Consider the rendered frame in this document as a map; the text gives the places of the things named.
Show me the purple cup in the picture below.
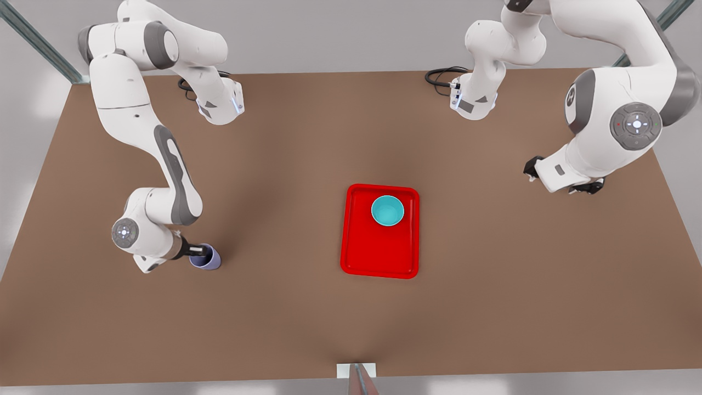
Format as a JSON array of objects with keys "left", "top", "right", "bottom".
[{"left": 189, "top": 244, "right": 222, "bottom": 271}]

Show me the teal bowl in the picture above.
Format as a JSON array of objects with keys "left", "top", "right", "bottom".
[{"left": 371, "top": 195, "right": 406, "bottom": 228}]

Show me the red tray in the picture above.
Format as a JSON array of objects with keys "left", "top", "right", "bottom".
[{"left": 340, "top": 183, "right": 421, "bottom": 280}]

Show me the black cable loop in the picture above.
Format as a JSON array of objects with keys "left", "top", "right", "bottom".
[
  {"left": 178, "top": 70, "right": 232, "bottom": 103},
  {"left": 424, "top": 66, "right": 471, "bottom": 97}
]

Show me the silver frame post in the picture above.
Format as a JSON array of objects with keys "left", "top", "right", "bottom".
[
  {"left": 0, "top": 0, "right": 90, "bottom": 84},
  {"left": 336, "top": 362, "right": 380, "bottom": 395},
  {"left": 611, "top": 0, "right": 695, "bottom": 68}
]

